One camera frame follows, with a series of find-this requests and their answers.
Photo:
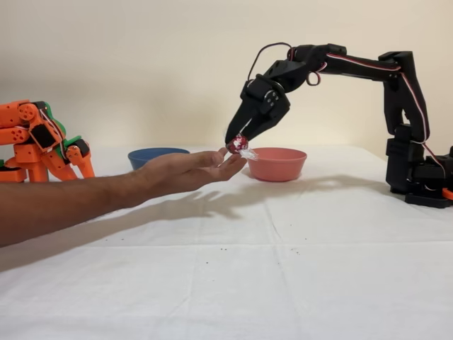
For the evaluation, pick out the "orange green gripper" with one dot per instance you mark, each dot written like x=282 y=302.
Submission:
x=78 y=151

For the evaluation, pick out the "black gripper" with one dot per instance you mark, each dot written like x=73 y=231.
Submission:
x=261 y=108

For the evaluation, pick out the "red candy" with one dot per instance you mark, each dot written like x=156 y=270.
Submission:
x=238 y=144

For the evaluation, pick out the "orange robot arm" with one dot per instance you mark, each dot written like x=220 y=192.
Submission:
x=14 y=136

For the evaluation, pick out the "person's bare forearm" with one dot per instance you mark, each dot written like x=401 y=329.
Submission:
x=53 y=209

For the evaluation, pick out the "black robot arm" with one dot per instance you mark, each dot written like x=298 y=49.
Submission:
x=400 y=148

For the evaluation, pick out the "person's bare hand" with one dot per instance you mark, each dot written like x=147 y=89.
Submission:
x=184 y=171

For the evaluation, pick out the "pink bowl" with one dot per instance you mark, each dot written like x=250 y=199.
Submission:
x=279 y=168

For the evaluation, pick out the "blue bowl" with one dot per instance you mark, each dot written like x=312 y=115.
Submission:
x=141 y=159

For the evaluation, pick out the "white tablecloth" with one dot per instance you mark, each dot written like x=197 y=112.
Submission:
x=177 y=283

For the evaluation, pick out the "small orange clamp piece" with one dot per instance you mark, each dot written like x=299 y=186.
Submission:
x=449 y=193

